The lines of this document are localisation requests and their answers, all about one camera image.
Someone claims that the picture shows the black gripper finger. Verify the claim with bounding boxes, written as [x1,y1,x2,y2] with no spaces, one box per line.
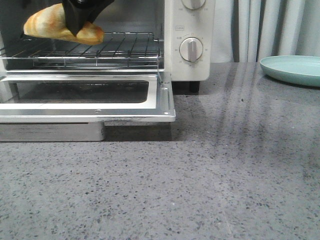
[62,0,114,36]

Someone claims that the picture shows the striped croissant bread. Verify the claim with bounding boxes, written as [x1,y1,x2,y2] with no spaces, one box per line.
[23,3,104,45]

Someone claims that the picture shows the oven glass door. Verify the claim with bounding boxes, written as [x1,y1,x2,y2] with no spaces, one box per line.
[0,72,176,142]

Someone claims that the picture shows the white toaster oven body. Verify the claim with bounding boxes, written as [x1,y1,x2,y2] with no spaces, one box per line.
[0,0,215,93]

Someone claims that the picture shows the upper oven knob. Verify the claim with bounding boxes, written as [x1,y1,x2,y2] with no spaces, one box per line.
[181,0,206,10]

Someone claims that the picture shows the lower oven timer knob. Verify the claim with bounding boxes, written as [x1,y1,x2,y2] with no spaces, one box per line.
[179,37,203,63]

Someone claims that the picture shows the grey curtain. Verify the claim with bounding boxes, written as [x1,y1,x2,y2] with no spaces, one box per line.
[211,0,320,63]

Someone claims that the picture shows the teal round plate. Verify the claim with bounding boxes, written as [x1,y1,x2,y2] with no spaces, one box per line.
[260,55,320,87]

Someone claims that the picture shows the metal wire oven rack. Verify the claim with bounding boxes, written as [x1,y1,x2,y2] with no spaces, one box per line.
[0,32,164,70]

